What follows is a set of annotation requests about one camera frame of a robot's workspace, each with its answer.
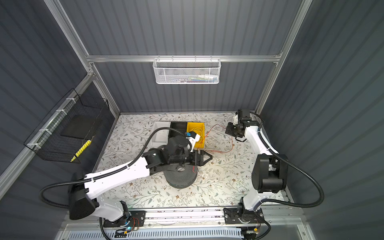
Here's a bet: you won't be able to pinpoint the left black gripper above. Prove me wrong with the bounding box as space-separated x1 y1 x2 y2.
168 148 213 167

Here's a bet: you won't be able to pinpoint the red cable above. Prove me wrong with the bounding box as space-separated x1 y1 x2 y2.
191 124 235 175

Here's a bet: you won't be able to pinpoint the grey perforated spool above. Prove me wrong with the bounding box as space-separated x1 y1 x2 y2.
163 143 199 190

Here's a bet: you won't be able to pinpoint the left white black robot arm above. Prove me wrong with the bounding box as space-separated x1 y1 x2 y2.
69 135 213 222

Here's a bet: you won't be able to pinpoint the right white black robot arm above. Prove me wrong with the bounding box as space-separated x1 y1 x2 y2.
226 116 288 223

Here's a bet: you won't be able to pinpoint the yellow plastic bin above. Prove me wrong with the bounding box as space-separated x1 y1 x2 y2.
187 122 206 150

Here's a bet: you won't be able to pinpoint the black plastic bin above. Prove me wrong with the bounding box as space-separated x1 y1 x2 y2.
168 122 188 139

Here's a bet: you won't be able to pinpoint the white plastic bin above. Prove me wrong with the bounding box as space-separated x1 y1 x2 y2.
148 121 171 149

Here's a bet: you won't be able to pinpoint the items in white basket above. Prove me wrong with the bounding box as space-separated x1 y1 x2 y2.
170 75 220 84

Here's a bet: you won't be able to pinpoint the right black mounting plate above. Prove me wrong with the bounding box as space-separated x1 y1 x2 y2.
223 208 264 225

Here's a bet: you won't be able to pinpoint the black mounting plate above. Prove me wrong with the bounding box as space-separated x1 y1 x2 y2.
103 211 146 228
223 208 264 225

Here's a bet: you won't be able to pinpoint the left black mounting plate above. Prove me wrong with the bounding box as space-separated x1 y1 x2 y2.
103 211 146 228

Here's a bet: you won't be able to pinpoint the yellow green striped item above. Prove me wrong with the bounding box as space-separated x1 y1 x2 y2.
71 140 92 163

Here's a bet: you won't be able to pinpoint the black flat pad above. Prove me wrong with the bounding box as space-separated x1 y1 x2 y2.
61 115 99 140

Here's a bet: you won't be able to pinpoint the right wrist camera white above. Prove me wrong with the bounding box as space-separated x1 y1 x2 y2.
233 109 252 125

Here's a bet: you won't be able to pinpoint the right black corrugated hose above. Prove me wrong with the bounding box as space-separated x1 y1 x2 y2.
248 110 325 240

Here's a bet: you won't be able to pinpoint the black corrugated hose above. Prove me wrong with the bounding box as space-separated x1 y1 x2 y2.
248 110 325 240
40 127 187 240

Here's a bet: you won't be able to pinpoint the yellow cable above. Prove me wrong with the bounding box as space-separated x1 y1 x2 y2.
191 127 205 142

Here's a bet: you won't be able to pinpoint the white wire mesh basket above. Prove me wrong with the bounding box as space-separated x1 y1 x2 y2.
153 58 222 85

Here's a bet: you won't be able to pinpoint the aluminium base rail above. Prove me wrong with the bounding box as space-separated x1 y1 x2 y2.
55 205 315 240

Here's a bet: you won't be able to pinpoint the black wire basket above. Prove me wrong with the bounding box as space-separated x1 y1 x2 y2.
24 91 110 163

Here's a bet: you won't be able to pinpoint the left black corrugated hose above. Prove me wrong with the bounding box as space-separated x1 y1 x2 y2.
40 127 187 240

